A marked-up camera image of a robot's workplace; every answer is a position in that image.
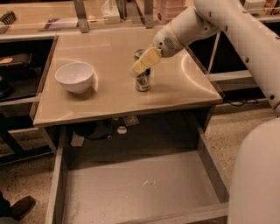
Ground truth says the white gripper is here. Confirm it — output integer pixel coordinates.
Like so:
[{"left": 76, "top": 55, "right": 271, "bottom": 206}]
[{"left": 129, "top": 23, "right": 185, "bottom": 77}]

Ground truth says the silver redbull can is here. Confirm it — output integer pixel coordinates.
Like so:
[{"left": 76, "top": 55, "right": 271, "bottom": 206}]
[{"left": 134, "top": 49, "right": 151, "bottom": 92}]

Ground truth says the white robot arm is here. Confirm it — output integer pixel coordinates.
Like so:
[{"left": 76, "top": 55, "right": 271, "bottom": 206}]
[{"left": 129, "top": 0, "right": 280, "bottom": 224}]

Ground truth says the open grey top drawer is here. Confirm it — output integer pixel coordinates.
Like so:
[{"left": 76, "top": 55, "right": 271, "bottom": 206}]
[{"left": 45, "top": 112, "right": 228, "bottom": 224}]

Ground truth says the pink stacked box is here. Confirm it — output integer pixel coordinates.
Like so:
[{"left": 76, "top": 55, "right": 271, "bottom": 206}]
[{"left": 156, "top": 0, "right": 185, "bottom": 23}]

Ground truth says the white clear container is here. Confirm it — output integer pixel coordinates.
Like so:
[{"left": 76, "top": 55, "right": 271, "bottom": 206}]
[{"left": 101, "top": 0, "right": 121, "bottom": 25}]

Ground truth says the white ceramic bowl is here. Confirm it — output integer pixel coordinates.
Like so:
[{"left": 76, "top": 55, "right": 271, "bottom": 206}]
[{"left": 55, "top": 62, "right": 95, "bottom": 94}]

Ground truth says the purple white packet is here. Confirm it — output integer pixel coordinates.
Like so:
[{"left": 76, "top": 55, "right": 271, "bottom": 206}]
[{"left": 44, "top": 17, "right": 78, "bottom": 30}]

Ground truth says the black hairbrush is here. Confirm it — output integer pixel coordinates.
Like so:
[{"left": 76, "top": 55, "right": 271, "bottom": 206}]
[{"left": 0, "top": 11, "right": 17, "bottom": 34}]

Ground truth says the dark brown shoe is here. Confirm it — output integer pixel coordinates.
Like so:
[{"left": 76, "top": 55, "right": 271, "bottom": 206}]
[{"left": 9, "top": 196, "right": 36, "bottom": 221}]

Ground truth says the black cable on floor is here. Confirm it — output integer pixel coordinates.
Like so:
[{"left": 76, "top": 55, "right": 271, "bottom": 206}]
[{"left": 224, "top": 98, "right": 260, "bottom": 108}]

